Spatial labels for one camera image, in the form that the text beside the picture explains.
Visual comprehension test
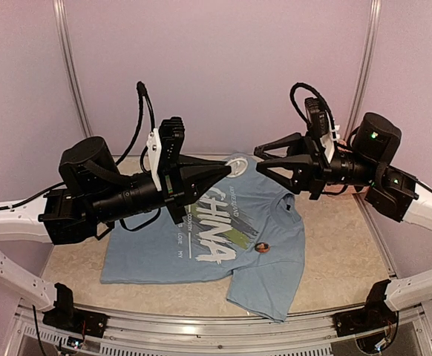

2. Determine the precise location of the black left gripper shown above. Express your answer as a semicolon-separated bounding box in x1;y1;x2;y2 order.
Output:
91;154;232;225

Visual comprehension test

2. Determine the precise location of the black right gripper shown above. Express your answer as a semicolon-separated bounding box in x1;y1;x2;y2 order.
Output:
255;130;379;200

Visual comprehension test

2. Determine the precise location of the silver round brooch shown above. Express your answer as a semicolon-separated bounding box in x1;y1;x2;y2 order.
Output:
226;156;249;178

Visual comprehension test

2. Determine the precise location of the light blue printed t-shirt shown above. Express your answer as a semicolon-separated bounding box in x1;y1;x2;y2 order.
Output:
100;153;305;322

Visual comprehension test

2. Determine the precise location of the orange round brooch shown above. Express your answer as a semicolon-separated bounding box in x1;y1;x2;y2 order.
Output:
255;243;270;254

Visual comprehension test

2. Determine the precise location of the pink plastic basket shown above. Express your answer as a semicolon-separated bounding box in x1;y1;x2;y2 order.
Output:
323;139;367;197

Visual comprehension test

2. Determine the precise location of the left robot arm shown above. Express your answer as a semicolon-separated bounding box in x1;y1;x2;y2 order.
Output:
0;136;231;330

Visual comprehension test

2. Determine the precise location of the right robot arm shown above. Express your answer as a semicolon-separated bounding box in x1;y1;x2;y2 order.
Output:
254;112;432;231

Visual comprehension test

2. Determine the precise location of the black brooch display case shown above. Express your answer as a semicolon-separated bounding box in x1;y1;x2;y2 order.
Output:
95;222;115;241

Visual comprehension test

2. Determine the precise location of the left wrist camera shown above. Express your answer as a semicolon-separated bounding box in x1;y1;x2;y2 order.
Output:
146;116;185;191

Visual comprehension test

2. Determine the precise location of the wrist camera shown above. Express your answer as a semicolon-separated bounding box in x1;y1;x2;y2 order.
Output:
304;97;340;163
146;116;185;191

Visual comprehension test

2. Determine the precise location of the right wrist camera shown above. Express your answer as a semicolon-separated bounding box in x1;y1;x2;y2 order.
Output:
304;97;340;163

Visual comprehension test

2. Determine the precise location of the black right camera cable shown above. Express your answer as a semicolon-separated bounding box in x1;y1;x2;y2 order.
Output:
289;81;336;127

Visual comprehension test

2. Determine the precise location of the black camera cable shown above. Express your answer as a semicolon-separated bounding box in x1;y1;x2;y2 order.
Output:
115;81;156;171
289;81;336;127

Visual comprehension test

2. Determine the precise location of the black left camera cable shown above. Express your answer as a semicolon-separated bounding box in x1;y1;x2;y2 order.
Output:
115;81;156;171

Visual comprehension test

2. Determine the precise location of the right aluminium corner post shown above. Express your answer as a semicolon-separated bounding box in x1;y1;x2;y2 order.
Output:
344;0;382;139

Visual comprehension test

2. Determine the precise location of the aluminium corner post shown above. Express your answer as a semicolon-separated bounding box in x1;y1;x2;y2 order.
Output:
344;0;382;139
53;0;93;138

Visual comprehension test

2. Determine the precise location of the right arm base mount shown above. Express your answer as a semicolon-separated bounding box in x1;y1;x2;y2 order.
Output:
333;309;398;337

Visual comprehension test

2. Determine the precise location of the aluminium front rail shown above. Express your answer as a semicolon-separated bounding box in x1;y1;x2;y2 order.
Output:
0;301;432;355

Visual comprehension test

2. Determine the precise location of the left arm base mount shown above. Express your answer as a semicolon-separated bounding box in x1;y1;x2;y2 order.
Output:
43;309;108;338

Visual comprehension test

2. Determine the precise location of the left aluminium corner post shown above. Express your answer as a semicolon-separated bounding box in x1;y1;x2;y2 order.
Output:
53;0;93;138

